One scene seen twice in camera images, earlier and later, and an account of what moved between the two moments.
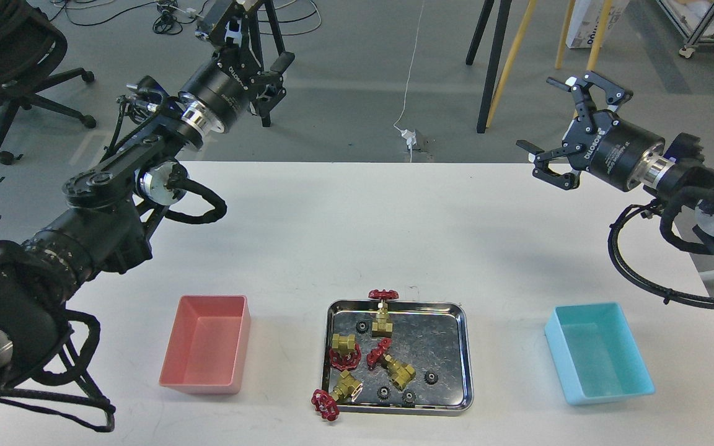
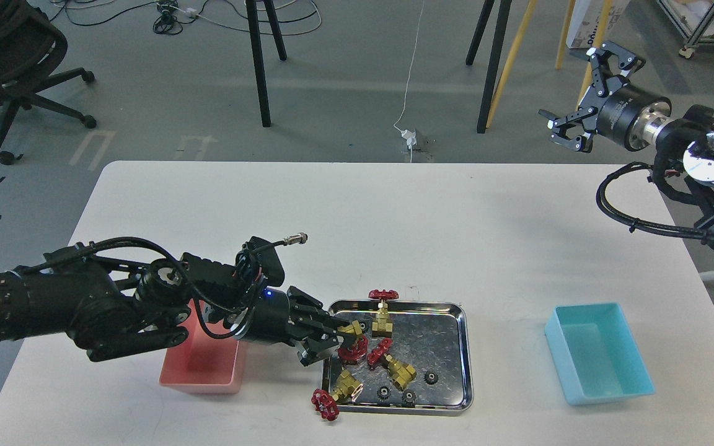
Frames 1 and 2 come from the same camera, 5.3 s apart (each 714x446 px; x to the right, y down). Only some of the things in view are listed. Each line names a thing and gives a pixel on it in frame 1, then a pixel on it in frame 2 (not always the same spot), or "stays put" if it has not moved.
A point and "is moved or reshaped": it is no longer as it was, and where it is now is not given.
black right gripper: x=600 y=142 -> x=626 y=113
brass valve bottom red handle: x=347 y=390 stays put
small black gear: x=408 y=399 stays put
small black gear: x=431 y=378 stays put
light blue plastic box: x=596 y=356 stays put
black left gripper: x=225 y=90 -> x=275 y=319
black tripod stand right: x=501 y=21 stays put
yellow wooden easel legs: x=594 y=56 stays put
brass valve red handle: x=344 y=354 is moved or reshaped
